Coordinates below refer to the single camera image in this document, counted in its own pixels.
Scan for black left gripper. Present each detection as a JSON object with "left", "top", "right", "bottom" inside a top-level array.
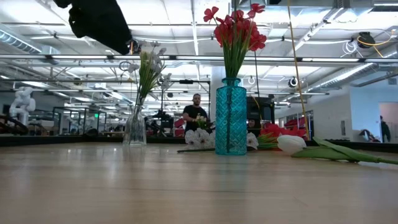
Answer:
[{"left": 52, "top": 0, "right": 133, "bottom": 55}]

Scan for background flower bouquet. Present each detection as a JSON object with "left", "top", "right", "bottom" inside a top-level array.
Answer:
[{"left": 194, "top": 114, "right": 212, "bottom": 131}]

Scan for white artificial tulip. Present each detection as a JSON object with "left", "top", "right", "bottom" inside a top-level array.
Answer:
[{"left": 276, "top": 134, "right": 398, "bottom": 166}]

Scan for teal patterned glass vase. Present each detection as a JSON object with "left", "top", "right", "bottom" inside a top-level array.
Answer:
[{"left": 215, "top": 77, "right": 248, "bottom": 156}]

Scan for yellow cable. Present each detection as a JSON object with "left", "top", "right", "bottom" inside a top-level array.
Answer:
[{"left": 285, "top": 0, "right": 310, "bottom": 140}]

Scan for black camera rig frame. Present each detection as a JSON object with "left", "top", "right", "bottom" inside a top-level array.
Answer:
[{"left": 159, "top": 79, "right": 211, "bottom": 138}]

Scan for white blossom flower bunch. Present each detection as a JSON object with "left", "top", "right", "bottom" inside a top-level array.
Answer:
[
  {"left": 184, "top": 128, "right": 259, "bottom": 151},
  {"left": 129, "top": 40, "right": 172, "bottom": 108}
]

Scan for black framed glass enclosure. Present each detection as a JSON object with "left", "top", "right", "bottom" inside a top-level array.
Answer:
[{"left": 52, "top": 106, "right": 108, "bottom": 136}]

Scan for red blossom flower bunch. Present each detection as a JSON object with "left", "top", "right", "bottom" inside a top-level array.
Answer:
[
  {"left": 203, "top": 2, "right": 267, "bottom": 79},
  {"left": 177, "top": 123, "right": 308, "bottom": 154}
]

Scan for red crate stack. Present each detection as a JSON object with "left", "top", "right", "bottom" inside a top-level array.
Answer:
[{"left": 174, "top": 118, "right": 186, "bottom": 138}]

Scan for black cable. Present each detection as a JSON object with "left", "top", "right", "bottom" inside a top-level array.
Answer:
[{"left": 253, "top": 51, "right": 260, "bottom": 97}]

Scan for person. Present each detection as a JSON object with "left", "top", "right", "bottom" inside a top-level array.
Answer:
[
  {"left": 182, "top": 93, "right": 208, "bottom": 133},
  {"left": 379, "top": 115, "right": 392, "bottom": 143}
]

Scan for clear glass vase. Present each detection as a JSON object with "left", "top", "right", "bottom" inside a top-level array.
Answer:
[{"left": 123, "top": 105, "right": 147, "bottom": 147}]

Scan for red shelving rack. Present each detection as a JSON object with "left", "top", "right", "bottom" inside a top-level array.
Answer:
[{"left": 284, "top": 116, "right": 307, "bottom": 129}]

